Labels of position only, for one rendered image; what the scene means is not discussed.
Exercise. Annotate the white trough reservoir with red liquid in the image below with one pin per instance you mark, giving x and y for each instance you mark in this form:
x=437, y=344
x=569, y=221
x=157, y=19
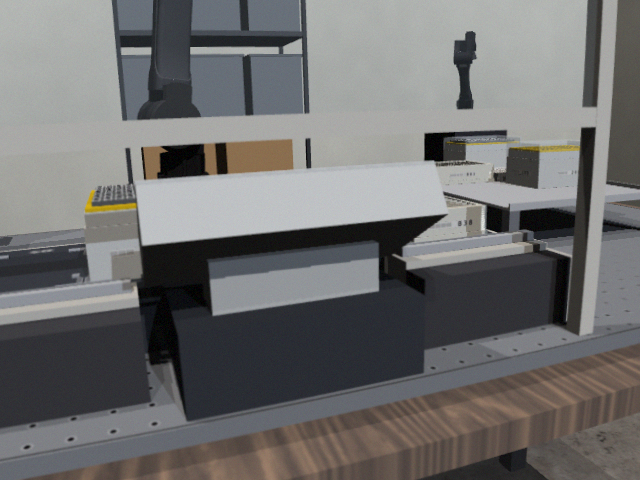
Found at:
x=464, y=172

